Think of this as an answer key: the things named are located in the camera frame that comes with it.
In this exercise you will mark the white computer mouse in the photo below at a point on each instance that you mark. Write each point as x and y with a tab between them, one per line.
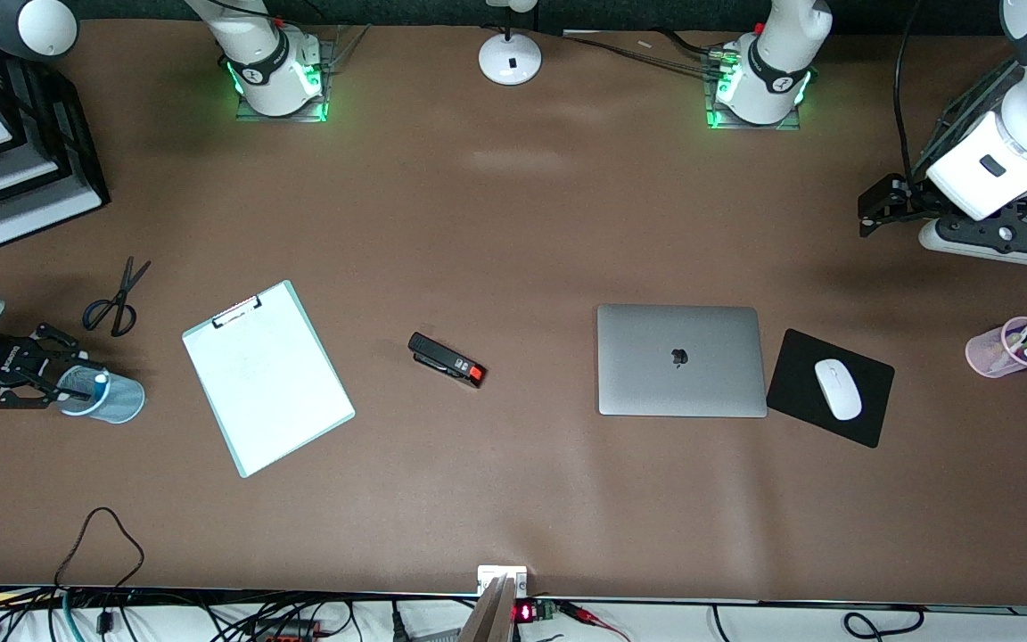
837	390

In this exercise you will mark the white round lamp base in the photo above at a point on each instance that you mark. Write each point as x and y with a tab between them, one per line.
510	58

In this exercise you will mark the white paper sheet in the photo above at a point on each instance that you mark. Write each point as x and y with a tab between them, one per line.
273	383

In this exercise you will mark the circuit board with red display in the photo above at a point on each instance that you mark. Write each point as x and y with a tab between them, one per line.
542	610

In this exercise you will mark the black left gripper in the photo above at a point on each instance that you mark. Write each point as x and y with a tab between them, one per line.
914	197

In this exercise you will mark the teal clipboard with metal clip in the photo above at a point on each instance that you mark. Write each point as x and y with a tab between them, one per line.
237	312

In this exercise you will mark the small white box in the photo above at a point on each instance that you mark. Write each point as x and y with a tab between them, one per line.
483	580

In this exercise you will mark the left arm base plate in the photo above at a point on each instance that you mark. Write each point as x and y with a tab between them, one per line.
717	121

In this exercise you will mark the grey metal stand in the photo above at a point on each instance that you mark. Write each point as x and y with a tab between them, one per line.
488	620

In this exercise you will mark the silver laptop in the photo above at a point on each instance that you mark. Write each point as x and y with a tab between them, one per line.
656	383

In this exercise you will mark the light blue mesh cup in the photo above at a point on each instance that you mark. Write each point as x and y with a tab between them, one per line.
126	401

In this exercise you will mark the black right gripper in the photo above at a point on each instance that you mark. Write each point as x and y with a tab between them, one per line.
7	358

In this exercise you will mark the pink translucent cup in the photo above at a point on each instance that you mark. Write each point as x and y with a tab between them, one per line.
986	352

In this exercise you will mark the blue marker pen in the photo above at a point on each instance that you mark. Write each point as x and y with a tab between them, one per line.
101	390

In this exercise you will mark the black and blue scissors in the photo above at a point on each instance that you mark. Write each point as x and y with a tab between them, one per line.
121	299

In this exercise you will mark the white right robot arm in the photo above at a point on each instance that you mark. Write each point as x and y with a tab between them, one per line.
268	62

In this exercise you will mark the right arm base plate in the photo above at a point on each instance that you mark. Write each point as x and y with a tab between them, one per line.
250	112

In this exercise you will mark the black stacked paper tray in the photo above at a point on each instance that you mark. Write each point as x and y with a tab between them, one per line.
77	178

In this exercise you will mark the black stapler with red end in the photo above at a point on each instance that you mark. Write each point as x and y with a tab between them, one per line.
442	358

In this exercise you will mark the black mouse pad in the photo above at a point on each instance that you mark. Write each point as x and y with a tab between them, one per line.
876	392

